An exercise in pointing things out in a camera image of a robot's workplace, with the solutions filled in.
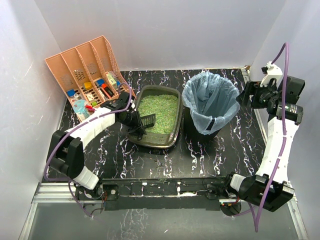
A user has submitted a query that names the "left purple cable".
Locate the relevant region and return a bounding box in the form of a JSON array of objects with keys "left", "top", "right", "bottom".
[{"left": 42, "top": 82, "right": 133, "bottom": 219}]

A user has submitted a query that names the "green white eraser pack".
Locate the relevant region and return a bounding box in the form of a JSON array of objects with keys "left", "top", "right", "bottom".
[{"left": 106, "top": 72, "right": 120, "bottom": 89}]

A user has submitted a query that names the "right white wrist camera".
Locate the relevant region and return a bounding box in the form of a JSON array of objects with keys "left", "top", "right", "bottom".
[{"left": 260, "top": 61, "right": 283, "bottom": 87}]

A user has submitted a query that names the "black trash bin blue bag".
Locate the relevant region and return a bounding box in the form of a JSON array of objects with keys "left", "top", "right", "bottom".
[{"left": 181, "top": 71, "right": 240, "bottom": 137}]

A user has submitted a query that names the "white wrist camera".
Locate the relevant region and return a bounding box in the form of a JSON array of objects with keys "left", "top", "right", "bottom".
[
  {"left": 127, "top": 99, "right": 136, "bottom": 112},
  {"left": 260, "top": 61, "right": 283, "bottom": 87}
]

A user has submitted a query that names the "orange black highlighter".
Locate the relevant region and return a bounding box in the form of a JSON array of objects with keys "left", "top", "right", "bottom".
[{"left": 101, "top": 83, "right": 114, "bottom": 98}]

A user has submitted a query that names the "light blue correction tape pack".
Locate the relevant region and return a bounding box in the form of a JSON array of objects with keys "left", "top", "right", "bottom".
[{"left": 72, "top": 99, "right": 90, "bottom": 122}]

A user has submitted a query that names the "yellow pencil sharpener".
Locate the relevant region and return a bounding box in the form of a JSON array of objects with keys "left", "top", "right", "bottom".
[{"left": 82, "top": 81, "right": 92, "bottom": 91}]

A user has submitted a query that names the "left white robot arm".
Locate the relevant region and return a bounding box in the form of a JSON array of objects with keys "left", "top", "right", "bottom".
[{"left": 43, "top": 91, "right": 146, "bottom": 191}]

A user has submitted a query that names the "black slotted litter scoop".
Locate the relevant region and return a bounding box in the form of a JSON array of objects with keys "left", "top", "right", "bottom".
[{"left": 140, "top": 113, "right": 156, "bottom": 129}]

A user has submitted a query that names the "purple cable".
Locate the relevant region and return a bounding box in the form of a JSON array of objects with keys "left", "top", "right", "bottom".
[
  {"left": 232, "top": 42, "right": 291, "bottom": 233},
  {"left": 42, "top": 82, "right": 133, "bottom": 219}
]

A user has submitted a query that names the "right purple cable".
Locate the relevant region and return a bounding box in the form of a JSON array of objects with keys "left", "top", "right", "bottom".
[{"left": 232, "top": 42, "right": 291, "bottom": 233}]

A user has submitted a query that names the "dark green litter box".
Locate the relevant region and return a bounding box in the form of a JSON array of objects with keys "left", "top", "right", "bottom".
[{"left": 127, "top": 85, "right": 183, "bottom": 149}]

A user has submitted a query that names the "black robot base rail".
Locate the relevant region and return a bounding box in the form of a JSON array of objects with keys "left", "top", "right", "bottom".
[{"left": 74, "top": 177, "right": 242, "bottom": 216}]

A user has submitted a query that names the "peach plastic file organizer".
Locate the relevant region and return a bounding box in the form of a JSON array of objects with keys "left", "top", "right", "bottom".
[{"left": 45, "top": 36, "right": 131, "bottom": 109}]

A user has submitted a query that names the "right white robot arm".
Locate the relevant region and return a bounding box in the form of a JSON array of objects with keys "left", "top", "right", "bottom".
[{"left": 224, "top": 76, "right": 305, "bottom": 212}]

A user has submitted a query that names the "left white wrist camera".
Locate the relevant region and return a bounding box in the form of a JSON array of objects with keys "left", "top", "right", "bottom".
[{"left": 127, "top": 99, "right": 136, "bottom": 112}]

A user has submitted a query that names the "red cap marker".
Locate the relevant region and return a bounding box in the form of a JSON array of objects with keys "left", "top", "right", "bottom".
[{"left": 85, "top": 105, "right": 95, "bottom": 113}]

